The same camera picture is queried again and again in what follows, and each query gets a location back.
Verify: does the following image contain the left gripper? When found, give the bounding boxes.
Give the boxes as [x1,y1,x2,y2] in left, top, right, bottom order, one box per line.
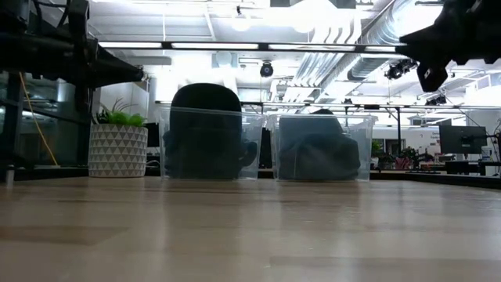
[68,0,145,114]

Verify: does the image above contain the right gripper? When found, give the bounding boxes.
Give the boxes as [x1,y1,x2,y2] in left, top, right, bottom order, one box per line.
[398,0,486,92]

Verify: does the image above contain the succulent in patterned pot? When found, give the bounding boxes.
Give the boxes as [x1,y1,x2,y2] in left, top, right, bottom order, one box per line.
[88,97,150,179]

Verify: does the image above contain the dark background monitor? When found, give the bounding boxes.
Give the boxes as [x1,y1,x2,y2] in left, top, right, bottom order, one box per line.
[438,125,486,155]

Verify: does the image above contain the long ceiling light strip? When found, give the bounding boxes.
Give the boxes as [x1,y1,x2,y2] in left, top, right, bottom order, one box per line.
[97,41,404,54]

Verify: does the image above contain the clear plastic bin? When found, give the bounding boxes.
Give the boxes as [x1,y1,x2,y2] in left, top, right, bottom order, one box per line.
[266,113,377,183]
[158,104,266,182]

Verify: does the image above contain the background green plants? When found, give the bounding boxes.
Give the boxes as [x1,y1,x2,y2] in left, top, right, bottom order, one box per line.
[370,144,435,172]

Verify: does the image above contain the silver ceiling air duct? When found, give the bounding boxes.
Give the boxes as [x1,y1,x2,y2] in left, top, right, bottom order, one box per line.
[346,0,418,81]

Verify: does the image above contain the yellow hanging cable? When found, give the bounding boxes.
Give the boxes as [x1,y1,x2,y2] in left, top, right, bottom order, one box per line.
[18,72,59,168]

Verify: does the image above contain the black window frame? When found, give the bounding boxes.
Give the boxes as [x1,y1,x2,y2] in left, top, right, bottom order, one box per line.
[0,70,97,181]

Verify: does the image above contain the black aluminium table frame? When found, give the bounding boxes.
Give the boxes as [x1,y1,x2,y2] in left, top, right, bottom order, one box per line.
[0,166,501,190]

